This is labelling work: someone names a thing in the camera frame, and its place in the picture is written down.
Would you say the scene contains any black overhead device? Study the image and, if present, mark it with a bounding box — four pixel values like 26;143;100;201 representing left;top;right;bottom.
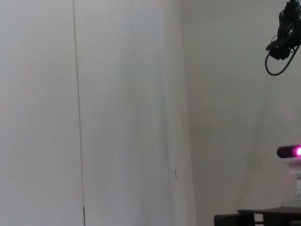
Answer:
265;0;301;61

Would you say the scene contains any black looped cable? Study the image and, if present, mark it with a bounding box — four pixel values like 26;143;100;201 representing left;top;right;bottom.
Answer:
265;44;301;76

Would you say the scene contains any black furniture frame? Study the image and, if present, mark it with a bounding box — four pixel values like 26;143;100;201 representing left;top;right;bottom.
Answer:
214;207;301;226

